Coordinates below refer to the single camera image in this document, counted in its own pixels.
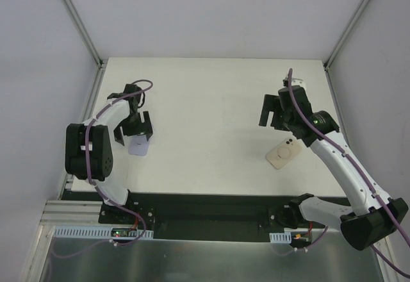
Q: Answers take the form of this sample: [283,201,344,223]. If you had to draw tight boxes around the lavender phone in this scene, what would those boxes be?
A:
[128,135,149,156]

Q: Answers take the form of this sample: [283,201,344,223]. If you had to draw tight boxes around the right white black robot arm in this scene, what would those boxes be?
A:
[259,86,409,251]

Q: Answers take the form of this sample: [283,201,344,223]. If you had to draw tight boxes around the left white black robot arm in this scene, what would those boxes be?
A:
[65,79,153,224]

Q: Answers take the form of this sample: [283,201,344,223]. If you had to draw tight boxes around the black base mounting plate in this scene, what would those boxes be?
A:
[97,192,338,242]

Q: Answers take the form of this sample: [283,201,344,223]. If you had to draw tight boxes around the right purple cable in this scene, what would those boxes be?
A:
[272,68,410,278]

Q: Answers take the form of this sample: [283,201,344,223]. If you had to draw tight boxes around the purple cable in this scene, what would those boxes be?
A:
[272,68,410,278]
[51,79,154,258]

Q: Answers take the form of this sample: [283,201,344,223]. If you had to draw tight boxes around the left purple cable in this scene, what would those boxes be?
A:
[51,79,154,258]

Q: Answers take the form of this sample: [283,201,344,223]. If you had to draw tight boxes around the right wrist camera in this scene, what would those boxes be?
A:
[283,75,307,90]

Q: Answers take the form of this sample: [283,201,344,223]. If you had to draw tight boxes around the beige phone with ring holder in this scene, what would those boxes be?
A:
[265,137,302,170]

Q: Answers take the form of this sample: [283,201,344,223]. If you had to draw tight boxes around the right aluminium frame post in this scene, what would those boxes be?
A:
[324,0,372,72]

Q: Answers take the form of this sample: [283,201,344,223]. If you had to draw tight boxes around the aluminium frame post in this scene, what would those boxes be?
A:
[324,0,372,72]
[61,0,104,68]

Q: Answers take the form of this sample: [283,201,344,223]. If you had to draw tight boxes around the left white slotted cable duct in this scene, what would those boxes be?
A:
[54,226,154,240]

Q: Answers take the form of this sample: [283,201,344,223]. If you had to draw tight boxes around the white slotted cable duct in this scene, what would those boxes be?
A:
[269,231,292,244]
[54,226,154,240]

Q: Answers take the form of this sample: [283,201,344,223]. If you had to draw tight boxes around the right white slotted cable duct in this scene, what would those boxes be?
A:
[269,231,292,244]

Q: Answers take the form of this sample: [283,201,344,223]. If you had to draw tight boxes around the left aluminium frame post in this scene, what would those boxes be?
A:
[61,0,104,68]

